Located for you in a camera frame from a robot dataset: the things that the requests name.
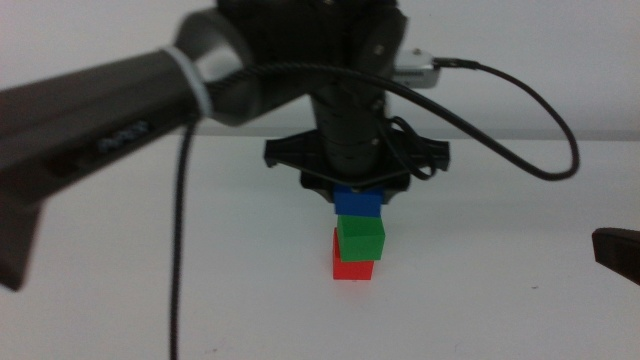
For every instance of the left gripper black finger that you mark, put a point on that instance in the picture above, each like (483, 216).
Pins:
(392, 194)
(322, 193)

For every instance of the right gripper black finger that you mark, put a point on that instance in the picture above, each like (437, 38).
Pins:
(620, 252)

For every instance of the blue cube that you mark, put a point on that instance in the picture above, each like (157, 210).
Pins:
(357, 205)

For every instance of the green cube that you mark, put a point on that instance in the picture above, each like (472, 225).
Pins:
(360, 240)

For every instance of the red cube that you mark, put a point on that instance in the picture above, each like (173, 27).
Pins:
(352, 270)

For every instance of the left black Piper robot arm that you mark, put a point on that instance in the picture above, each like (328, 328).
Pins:
(75, 120)

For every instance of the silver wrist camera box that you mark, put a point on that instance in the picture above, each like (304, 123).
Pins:
(417, 70)

